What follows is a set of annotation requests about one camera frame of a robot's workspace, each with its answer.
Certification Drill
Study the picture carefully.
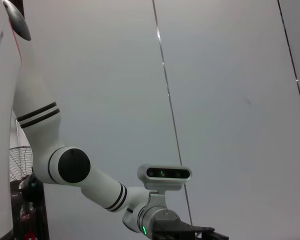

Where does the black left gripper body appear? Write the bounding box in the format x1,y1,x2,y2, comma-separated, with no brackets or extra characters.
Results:
149,216,229,240

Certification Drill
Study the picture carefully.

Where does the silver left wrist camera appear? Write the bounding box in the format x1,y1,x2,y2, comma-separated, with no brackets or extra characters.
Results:
136,163,193,213

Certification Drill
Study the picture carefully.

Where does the black vertical post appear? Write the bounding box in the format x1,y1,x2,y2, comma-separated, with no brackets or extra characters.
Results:
32,183,50,240

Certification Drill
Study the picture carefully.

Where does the wire guard fan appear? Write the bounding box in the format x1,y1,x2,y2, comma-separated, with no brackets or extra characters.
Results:
9,146,35,181

